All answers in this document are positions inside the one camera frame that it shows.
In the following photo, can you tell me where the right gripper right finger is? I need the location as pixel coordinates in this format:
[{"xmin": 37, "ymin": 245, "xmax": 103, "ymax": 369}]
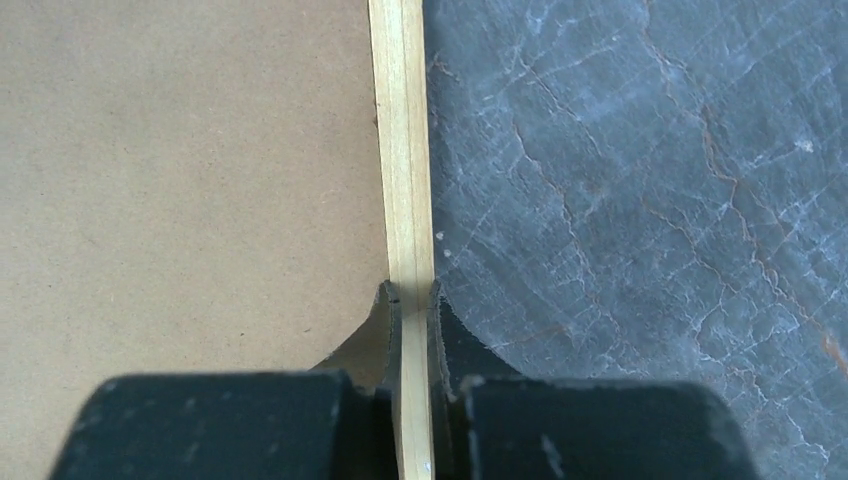
[{"xmin": 427, "ymin": 284, "xmax": 759, "ymax": 479}]

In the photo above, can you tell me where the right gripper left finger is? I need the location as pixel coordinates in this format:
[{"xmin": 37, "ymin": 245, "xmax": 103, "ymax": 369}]
[{"xmin": 47, "ymin": 279, "xmax": 404, "ymax": 480}]

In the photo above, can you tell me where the brown frame backing board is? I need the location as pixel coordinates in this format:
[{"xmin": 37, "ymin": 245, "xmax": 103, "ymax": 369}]
[{"xmin": 1, "ymin": 1, "xmax": 387, "ymax": 479}]

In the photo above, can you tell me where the wooden picture frame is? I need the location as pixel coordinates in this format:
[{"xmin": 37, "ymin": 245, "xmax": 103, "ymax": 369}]
[{"xmin": 368, "ymin": 1, "xmax": 436, "ymax": 479}]

